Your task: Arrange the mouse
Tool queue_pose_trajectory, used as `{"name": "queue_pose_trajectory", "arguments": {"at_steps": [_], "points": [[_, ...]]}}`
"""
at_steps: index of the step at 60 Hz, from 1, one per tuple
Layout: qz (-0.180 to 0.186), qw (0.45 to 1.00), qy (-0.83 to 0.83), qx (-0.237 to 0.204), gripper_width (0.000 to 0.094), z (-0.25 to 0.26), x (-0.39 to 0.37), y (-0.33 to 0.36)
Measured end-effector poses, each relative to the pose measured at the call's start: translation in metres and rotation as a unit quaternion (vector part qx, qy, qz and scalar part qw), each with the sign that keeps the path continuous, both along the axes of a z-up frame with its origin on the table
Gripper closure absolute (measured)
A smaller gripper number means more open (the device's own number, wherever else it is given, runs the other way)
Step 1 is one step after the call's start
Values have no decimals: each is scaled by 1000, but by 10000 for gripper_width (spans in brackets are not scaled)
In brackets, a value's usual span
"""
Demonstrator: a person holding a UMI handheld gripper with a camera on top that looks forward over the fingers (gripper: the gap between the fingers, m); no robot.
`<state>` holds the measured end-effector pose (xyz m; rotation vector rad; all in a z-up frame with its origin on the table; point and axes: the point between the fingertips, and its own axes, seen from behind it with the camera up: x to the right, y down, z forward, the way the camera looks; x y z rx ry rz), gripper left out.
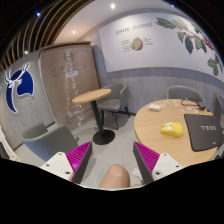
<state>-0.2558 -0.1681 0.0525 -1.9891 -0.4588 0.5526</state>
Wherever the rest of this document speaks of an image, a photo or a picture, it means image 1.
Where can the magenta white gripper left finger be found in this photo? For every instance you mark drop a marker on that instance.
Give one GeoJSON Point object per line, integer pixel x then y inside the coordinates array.
{"type": "Point", "coordinates": [70, 166]}

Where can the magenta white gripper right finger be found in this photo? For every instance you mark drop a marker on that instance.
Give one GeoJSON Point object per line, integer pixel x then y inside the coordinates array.
{"type": "Point", "coordinates": [152, 165]}

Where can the yellow computer mouse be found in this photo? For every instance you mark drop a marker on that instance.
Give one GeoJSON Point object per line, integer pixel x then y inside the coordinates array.
{"type": "Point", "coordinates": [173, 129]}

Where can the black mouse pad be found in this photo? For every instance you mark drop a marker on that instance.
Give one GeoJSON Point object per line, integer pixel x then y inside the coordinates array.
{"type": "Point", "coordinates": [204, 131]}

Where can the grey armchair left foreground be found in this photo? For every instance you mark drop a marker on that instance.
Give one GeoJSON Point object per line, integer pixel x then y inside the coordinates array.
{"type": "Point", "coordinates": [45, 144]}

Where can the round wooden table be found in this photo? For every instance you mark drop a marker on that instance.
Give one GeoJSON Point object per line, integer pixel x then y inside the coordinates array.
{"type": "Point", "coordinates": [161, 126]}

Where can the white tissue box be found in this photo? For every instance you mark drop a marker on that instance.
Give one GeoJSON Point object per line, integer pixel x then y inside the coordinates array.
{"type": "Point", "coordinates": [154, 107]}

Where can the grey armchair behind small table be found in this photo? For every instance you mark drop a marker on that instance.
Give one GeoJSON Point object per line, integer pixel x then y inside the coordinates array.
{"type": "Point", "coordinates": [116, 101]}

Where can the grey chair behind round table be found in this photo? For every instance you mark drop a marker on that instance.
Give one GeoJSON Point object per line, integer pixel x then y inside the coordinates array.
{"type": "Point", "coordinates": [183, 92]}

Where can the blue deer logo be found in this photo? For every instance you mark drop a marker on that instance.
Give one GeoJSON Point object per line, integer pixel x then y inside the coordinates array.
{"type": "Point", "coordinates": [21, 83]}

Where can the grey chair far right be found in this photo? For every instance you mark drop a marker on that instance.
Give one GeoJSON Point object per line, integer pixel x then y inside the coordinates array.
{"type": "Point", "coordinates": [219, 109]}

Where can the small round pedestal table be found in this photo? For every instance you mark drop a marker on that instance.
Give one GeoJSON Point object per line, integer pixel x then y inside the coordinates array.
{"type": "Point", "coordinates": [103, 136]}

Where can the wooden wall panel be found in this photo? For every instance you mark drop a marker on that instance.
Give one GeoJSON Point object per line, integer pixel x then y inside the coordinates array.
{"type": "Point", "coordinates": [67, 71]}

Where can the coffee plant wall poster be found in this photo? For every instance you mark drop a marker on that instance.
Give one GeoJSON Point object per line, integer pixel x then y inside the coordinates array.
{"type": "Point", "coordinates": [151, 40]}

